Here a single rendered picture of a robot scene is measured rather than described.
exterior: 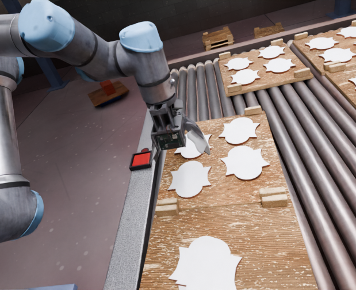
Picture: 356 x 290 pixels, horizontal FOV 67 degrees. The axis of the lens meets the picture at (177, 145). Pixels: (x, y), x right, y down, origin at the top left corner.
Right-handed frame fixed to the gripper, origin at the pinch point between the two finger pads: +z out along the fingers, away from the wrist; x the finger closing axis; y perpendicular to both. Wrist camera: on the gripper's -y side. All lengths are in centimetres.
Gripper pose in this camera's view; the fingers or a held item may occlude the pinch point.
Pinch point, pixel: (182, 156)
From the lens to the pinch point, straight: 74.1
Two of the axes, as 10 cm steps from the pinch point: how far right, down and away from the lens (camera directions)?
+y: -0.9, 6.2, -7.8
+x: 9.6, -1.5, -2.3
